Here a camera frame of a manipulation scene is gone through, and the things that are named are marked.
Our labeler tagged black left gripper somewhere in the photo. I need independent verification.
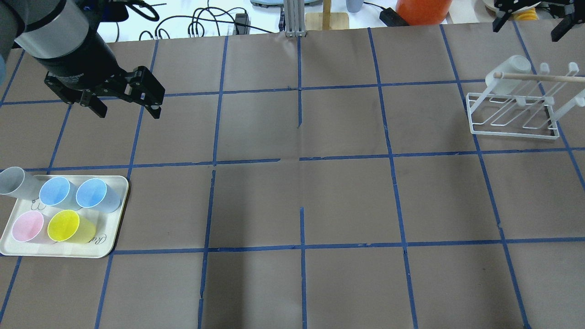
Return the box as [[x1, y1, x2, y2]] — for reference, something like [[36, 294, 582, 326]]
[[43, 35, 165, 119]]

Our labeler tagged grey plastic cup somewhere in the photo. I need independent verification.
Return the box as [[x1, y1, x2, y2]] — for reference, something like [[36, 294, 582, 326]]
[[0, 166, 44, 201]]

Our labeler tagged pink plastic cup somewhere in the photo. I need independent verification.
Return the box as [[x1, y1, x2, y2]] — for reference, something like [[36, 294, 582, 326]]
[[11, 210, 55, 245]]

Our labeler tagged white cup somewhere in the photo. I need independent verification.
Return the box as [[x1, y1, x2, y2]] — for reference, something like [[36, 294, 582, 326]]
[[484, 55, 532, 97]]

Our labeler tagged light blue cup far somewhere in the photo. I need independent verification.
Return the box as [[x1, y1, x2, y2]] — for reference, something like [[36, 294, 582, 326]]
[[75, 178, 122, 213]]

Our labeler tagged aluminium frame post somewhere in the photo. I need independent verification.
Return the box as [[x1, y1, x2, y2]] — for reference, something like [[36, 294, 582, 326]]
[[283, 0, 306, 38]]

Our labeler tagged white wire cup rack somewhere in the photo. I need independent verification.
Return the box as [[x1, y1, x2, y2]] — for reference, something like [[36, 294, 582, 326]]
[[466, 56, 584, 140]]

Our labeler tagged orange bucket with lid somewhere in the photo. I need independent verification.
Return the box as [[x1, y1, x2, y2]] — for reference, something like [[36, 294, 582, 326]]
[[395, 0, 452, 26]]

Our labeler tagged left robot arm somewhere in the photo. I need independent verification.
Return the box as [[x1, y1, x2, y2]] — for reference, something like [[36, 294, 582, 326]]
[[1, 0, 165, 119]]

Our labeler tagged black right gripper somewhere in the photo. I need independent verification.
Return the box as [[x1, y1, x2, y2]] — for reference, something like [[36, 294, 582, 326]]
[[492, 0, 585, 42]]

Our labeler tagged blue-grey cup on desk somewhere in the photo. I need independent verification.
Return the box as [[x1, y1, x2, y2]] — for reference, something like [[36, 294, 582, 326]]
[[346, 0, 364, 13]]

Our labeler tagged cream plastic tray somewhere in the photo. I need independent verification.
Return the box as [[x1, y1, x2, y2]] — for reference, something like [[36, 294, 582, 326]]
[[0, 175, 130, 258]]

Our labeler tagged light blue cup near grey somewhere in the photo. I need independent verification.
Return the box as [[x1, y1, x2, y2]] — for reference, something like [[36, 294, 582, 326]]
[[39, 176, 81, 211]]

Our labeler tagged yellow plastic cup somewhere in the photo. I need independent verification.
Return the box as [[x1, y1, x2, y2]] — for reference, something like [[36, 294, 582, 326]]
[[48, 210, 97, 244]]

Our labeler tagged wooden mug tree stand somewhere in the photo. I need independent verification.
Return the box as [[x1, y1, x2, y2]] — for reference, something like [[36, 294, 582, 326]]
[[305, 0, 349, 31]]

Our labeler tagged black power adapter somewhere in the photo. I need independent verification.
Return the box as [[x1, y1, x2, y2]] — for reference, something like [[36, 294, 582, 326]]
[[379, 8, 409, 27]]

